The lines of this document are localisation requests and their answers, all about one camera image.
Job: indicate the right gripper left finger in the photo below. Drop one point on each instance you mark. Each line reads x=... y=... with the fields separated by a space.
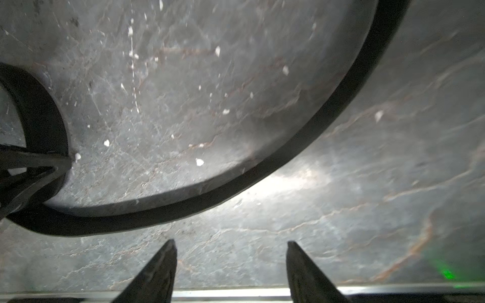
x=155 y=283

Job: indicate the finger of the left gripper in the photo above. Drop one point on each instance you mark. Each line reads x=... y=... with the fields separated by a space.
x=25 y=173

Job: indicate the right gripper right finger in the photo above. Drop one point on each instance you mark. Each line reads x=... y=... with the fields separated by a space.
x=307 y=283

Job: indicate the curled black belt with buckle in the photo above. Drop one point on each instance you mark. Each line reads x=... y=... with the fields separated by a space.
x=45 y=220

